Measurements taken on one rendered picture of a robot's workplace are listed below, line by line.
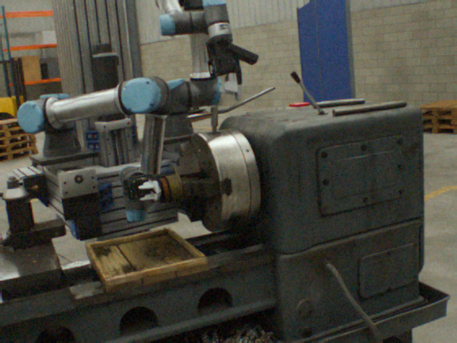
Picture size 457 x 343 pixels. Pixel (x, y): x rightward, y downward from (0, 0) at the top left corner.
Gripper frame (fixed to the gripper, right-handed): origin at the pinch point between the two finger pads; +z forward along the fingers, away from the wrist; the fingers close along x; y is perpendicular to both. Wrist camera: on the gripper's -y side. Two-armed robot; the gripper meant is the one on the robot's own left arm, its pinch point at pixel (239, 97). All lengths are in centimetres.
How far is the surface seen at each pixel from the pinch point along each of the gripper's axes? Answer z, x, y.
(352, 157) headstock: 26.0, 18.0, -26.1
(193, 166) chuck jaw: 19.2, -3.3, 18.4
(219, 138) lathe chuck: 12.9, 6.9, 12.3
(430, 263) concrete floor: 103, -130, -177
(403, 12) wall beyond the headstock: -297, -768, -802
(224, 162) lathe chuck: 20.5, 11.9, 13.9
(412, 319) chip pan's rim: 83, 13, -42
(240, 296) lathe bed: 62, 3, 14
